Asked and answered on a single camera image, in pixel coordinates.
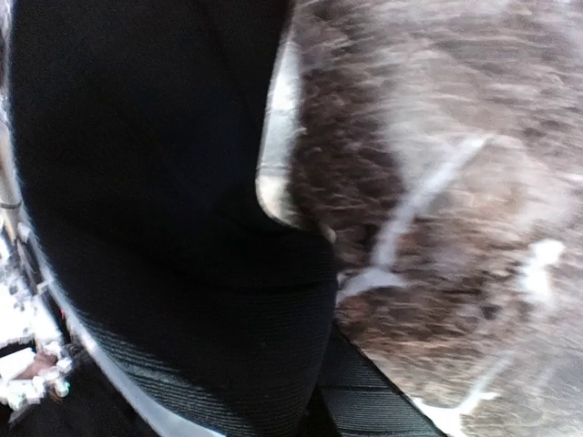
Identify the black necktie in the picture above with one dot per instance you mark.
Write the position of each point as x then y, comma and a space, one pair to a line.
136, 130

